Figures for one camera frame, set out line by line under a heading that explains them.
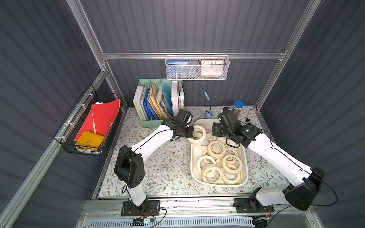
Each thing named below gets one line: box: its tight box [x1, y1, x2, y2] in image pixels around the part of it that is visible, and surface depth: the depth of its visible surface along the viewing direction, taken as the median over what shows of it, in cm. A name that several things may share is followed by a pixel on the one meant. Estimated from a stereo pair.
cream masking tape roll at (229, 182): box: [221, 170, 241, 185], surface depth 81 cm
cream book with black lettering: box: [132, 85, 147, 121], surface depth 93 cm
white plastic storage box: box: [190, 118, 249, 188], surface depth 84 cm
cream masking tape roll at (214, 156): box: [207, 140, 227, 160], surface depth 88 cm
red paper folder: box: [74, 98, 121, 142], surface depth 75 cm
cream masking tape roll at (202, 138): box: [188, 124, 207, 144], surface depth 82 cm
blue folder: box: [143, 89, 160, 121], surface depth 98 cm
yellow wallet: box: [75, 130, 106, 152], surface depth 65 cm
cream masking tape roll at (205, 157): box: [196, 155, 217, 171], surface depth 86 cm
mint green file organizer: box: [133, 78, 184, 128], surface depth 98 cm
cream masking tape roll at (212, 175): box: [202, 166, 223, 185], surface depth 80 cm
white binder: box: [171, 81, 179, 117], surface depth 96 cm
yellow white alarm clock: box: [200, 59, 225, 77], surface depth 90 cm
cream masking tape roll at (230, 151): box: [224, 147, 239, 158], surface depth 93 cm
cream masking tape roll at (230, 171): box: [221, 154, 243, 175], surface depth 82 cm
